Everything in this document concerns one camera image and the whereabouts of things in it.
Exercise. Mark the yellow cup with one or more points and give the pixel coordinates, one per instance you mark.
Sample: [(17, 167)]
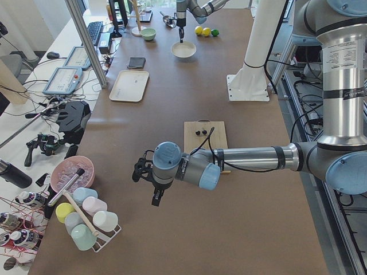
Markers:
[(63, 210)]

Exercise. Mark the black thermos bottle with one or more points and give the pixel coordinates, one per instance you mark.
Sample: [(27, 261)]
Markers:
[(14, 175)]

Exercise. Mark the light green bowl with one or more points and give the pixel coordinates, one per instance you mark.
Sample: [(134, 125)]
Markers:
[(148, 34)]

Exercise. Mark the cream rectangular tray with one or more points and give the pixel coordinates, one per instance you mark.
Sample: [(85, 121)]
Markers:
[(129, 86)]

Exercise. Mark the yellow lemon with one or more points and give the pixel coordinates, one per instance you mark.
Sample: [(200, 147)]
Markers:
[(198, 30), (206, 32)]

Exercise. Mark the bamboo cutting board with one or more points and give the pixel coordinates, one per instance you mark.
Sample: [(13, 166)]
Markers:
[(218, 138)]

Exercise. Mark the blue cup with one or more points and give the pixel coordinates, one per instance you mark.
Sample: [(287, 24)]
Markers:
[(81, 193)]

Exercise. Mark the yellow lemon upper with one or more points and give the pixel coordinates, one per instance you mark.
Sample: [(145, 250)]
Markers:
[(206, 32)]

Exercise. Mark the pink bowl with ice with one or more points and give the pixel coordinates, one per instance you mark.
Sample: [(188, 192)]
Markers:
[(68, 168)]

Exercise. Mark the teach pendant near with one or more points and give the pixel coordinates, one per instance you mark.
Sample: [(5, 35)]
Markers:
[(63, 81)]

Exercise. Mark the aluminium frame post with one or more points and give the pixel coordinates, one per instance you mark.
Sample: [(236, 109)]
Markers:
[(83, 33)]

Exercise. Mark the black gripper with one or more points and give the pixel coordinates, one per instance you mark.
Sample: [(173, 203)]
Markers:
[(180, 23), (159, 187)]

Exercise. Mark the teach pendant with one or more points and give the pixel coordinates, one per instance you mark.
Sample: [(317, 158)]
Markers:
[(63, 81), (78, 58)]

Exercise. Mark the wooden stand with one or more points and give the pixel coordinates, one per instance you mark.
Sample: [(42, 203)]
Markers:
[(136, 31)]

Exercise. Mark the mint green cup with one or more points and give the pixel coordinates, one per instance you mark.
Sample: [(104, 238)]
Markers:
[(83, 237)]

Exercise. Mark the metal ice scoop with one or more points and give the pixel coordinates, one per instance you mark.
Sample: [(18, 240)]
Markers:
[(72, 180)]

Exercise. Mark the black computer mouse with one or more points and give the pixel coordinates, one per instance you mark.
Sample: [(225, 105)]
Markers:
[(52, 55)]

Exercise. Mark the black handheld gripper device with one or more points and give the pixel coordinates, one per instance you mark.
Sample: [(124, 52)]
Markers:
[(48, 144)]

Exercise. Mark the grey cup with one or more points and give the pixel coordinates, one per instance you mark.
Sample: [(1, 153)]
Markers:
[(72, 220)]

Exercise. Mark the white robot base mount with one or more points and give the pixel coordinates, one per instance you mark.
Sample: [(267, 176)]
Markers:
[(249, 83)]

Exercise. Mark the cream round plate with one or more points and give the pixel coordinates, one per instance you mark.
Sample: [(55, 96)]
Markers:
[(185, 49)]

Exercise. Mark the white cup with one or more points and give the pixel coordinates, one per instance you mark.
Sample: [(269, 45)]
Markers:
[(105, 220)]

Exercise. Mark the white cup rack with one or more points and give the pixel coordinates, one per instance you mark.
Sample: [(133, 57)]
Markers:
[(103, 237)]

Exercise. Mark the black keyboard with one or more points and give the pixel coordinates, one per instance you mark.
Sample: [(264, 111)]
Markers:
[(94, 30)]

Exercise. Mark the teach pendant far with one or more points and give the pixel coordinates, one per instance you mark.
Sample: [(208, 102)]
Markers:
[(78, 58)]

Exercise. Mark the grey folded cloth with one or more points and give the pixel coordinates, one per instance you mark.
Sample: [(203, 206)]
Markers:
[(136, 63)]

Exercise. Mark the yellow lemon lower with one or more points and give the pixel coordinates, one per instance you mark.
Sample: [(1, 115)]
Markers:
[(198, 30)]

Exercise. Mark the pink cup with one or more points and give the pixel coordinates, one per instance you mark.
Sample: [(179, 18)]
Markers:
[(92, 205)]

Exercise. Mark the green lime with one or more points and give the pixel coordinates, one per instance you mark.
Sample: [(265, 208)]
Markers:
[(215, 32)]

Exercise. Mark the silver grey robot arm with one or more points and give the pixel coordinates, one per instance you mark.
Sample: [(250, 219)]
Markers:
[(338, 157), (200, 13)]

